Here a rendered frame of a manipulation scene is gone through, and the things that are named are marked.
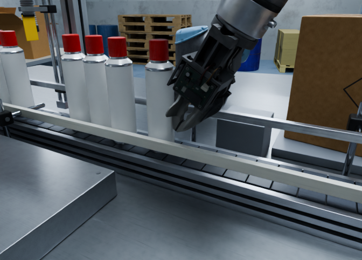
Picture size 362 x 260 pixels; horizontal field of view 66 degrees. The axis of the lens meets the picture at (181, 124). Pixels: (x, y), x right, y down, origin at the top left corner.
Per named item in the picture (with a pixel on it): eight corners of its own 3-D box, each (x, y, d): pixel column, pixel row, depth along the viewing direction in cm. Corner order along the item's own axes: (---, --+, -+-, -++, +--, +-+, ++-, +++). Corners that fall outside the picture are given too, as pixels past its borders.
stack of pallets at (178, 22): (119, 63, 619) (115, 14, 581) (139, 56, 708) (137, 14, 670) (180, 67, 579) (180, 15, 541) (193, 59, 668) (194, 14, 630)
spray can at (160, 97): (143, 150, 54) (137, 40, 46) (157, 139, 58) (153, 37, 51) (166, 156, 52) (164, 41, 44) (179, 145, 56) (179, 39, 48)
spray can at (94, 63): (86, 134, 61) (73, 35, 53) (103, 125, 65) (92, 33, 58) (105, 138, 59) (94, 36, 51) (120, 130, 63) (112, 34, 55)
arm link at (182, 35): (176, 61, 110) (175, 25, 105) (210, 61, 109) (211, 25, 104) (173, 67, 99) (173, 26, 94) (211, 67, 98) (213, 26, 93)
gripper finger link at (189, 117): (162, 139, 48) (187, 98, 43) (179, 128, 53) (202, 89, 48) (176, 151, 48) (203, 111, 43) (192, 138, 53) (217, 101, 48)
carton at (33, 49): (-23, 60, 208) (-38, 5, 194) (25, 50, 254) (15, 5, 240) (26, 61, 201) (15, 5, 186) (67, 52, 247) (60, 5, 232)
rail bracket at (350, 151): (332, 203, 47) (355, 111, 41) (332, 182, 53) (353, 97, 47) (354, 209, 46) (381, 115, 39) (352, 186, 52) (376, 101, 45)
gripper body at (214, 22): (162, 87, 43) (201, 13, 36) (188, 75, 50) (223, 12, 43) (202, 117, 41) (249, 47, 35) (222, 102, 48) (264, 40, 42)
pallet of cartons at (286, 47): (315, 63, 622) (322, 29, 595) (325, 75, 514) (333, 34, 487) (273, 61, 646) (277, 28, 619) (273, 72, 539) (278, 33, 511)
